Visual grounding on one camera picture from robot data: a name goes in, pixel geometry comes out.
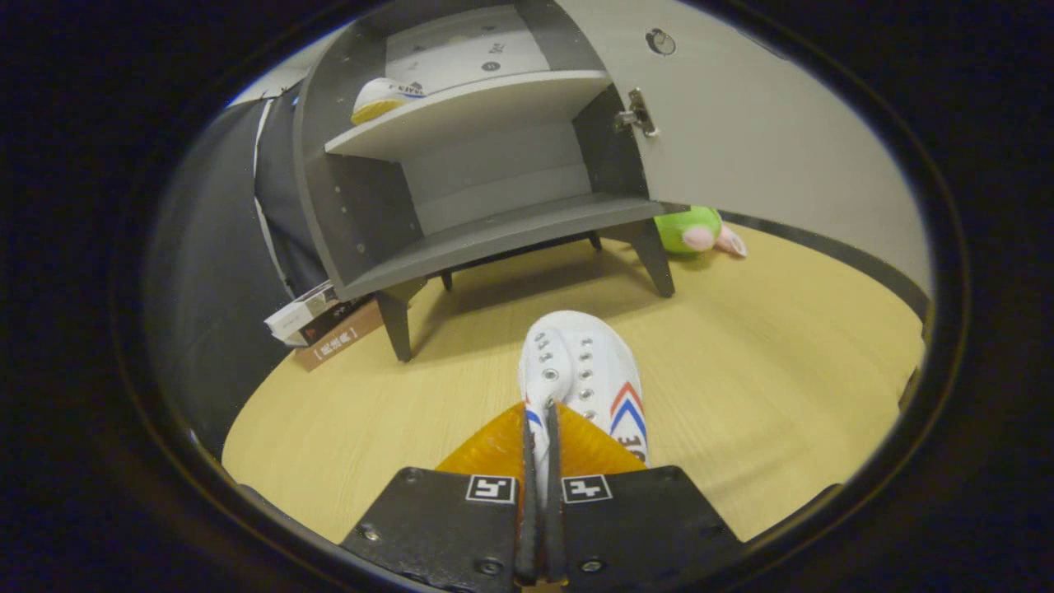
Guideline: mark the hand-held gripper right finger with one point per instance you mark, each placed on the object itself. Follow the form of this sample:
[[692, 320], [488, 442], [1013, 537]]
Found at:
[[553, 527]]

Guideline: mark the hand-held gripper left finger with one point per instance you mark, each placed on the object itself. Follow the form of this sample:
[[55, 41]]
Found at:
[[529, 527]]

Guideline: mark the white canvas shoe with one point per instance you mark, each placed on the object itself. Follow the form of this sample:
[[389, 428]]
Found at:
[[383, 97], [576, 362]]

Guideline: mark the grey shoe cabinet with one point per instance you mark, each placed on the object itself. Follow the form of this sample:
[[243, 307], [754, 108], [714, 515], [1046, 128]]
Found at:
[[494, 231]]

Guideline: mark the beige shoe cabinet door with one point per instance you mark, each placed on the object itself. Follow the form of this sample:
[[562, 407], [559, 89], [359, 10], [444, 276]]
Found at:
[[782, 148]]

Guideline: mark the metal door hinge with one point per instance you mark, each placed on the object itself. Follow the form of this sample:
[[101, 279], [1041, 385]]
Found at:
[[636, 115]]

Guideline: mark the brown book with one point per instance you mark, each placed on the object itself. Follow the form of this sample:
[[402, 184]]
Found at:
[[346, 344]]

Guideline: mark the black book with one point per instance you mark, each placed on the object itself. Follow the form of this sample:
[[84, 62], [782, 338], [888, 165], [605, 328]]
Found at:
[[333, 321]]

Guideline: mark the green and pink plush toy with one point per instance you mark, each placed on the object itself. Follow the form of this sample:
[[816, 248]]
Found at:
[[687, 231]]

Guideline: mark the black backdrop cloth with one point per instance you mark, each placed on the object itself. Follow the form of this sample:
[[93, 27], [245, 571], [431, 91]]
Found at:
[[214, 272]]

